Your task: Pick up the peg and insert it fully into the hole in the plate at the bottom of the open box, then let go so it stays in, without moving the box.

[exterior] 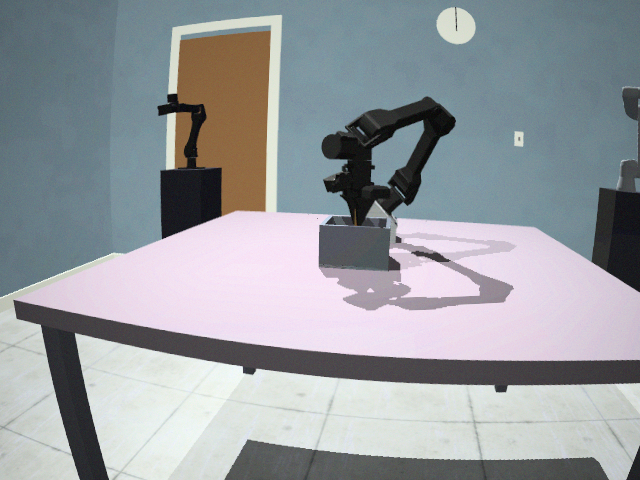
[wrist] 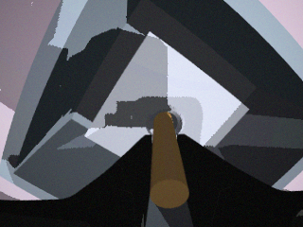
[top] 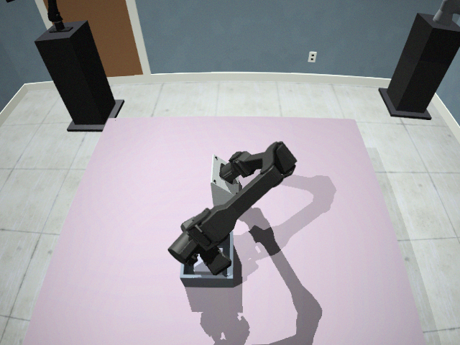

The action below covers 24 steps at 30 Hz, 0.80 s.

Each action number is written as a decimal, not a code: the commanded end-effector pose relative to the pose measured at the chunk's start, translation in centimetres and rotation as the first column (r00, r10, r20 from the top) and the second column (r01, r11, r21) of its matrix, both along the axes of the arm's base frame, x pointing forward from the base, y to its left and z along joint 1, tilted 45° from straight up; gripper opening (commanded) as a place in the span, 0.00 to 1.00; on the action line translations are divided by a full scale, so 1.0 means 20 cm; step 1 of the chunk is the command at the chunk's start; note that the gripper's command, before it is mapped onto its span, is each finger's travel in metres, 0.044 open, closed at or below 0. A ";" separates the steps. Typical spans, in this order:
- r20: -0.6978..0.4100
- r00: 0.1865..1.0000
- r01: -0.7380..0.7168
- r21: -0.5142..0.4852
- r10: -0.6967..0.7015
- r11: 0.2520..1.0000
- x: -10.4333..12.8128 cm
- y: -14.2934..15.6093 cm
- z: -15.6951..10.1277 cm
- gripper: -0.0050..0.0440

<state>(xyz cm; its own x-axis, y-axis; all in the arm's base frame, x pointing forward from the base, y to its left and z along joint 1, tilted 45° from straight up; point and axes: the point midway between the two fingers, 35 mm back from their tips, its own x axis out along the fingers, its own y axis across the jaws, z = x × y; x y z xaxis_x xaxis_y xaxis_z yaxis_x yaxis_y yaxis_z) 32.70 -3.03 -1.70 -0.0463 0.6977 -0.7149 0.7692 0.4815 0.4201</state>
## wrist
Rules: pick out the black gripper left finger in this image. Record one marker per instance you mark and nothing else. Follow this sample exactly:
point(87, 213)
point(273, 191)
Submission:
point(119, 197)

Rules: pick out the brown cylindrical peg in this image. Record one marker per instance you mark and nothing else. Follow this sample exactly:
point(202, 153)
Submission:
point(168, 179)

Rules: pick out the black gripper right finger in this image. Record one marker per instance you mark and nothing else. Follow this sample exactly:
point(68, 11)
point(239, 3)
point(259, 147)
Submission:
point(221, 195)

